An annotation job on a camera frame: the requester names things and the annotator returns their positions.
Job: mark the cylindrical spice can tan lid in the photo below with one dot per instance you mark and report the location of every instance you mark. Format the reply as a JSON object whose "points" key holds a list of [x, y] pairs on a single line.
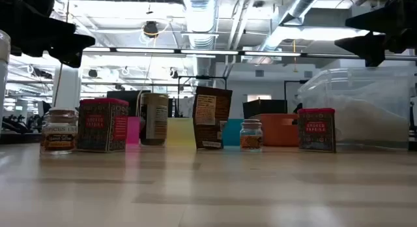
{"points": [[154, 119]]}

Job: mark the red plastic bin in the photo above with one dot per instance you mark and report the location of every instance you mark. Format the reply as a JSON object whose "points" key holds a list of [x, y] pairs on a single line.
{"points": [[133, 130]]}

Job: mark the white pillar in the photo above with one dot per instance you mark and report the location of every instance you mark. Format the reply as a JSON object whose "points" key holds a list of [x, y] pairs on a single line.
{"points": [[66, 86]]}

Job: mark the yellow plastic bin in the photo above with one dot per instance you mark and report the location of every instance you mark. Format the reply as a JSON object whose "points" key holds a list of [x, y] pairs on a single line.
{"points": [[180, 132]]}

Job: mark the black ceiling dome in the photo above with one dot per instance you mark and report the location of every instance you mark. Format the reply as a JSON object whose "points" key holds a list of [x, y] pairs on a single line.
{"points": [[150, 28]]}

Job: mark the clear plastic storage container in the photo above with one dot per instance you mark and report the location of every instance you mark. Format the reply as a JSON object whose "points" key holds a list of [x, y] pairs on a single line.
{"points": [[368, 86]]}

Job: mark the blue plastic bin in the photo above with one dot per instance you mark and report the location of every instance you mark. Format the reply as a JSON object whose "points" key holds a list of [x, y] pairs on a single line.
{"points": [[232, 132]]}

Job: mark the black monitor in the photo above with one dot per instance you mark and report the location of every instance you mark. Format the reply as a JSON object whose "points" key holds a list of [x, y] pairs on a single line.
{"points": [[264, 109]]}

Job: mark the black stand frame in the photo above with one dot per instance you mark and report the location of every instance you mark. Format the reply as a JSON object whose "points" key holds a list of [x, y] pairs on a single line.
{"points": [[293, 81], [202, 77]]}

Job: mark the long light bar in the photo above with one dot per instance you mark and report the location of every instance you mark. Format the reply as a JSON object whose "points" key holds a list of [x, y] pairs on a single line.
{"points": [[208, 51]]}

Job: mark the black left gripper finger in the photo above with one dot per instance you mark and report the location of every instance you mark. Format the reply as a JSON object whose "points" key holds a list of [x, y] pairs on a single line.
{"points": [[39, 33], [73, 49]]}

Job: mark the silver ventilation duct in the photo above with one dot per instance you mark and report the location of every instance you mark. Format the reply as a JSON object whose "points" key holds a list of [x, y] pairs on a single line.
{"points": [[200, 24], [293, 15]]}

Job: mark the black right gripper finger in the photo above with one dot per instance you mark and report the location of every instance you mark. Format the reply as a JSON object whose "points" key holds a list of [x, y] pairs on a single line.
{"points": [[384, 21], [374, 47]]}

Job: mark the brown spice pouch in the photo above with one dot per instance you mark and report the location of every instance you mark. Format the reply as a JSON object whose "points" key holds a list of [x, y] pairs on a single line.
{"points": [[211, 122]]}

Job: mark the black aluminium frame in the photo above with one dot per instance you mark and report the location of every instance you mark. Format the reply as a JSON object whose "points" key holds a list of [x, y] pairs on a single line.
{"points": [[413, 129]]}

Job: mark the orange plastic bin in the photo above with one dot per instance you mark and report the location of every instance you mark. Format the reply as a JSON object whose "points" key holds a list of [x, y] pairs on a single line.
{"points": [[280, 130]]}

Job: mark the grey cloth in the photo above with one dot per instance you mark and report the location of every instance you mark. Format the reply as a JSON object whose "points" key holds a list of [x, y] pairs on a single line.
{"points": [[368, 122]]}

